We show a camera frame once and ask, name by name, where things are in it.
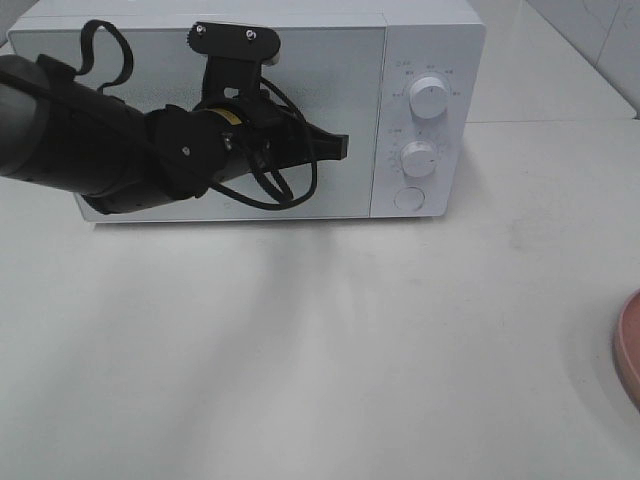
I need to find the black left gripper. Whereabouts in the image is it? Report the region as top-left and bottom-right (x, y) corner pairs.
(144, 96), (349, 200)

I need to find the white microwave door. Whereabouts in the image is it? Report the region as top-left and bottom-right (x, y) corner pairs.
(8, 22), (389, 224)

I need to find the white timer knob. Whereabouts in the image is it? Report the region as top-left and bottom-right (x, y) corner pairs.
(400, 141), (438, 179)

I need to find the white round door button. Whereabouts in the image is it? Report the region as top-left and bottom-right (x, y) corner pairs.
(394, 187), (426, 212)

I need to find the pink round plate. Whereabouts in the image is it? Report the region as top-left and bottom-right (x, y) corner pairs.
(613, 291), (639, 408)

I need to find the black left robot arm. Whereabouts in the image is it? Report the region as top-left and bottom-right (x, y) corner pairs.
(1, 54), (349, 215)

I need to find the white microwave oven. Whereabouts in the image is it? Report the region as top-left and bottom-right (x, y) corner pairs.
(7, 1), (486, 218)

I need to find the white upper power knob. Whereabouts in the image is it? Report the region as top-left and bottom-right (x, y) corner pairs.
(409, 74), (450, 120)

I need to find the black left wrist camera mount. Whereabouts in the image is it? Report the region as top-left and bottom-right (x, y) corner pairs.
(187, 22), (281, 101)

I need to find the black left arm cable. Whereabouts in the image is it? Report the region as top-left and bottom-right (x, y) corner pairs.
(74, 19), (321, 211)

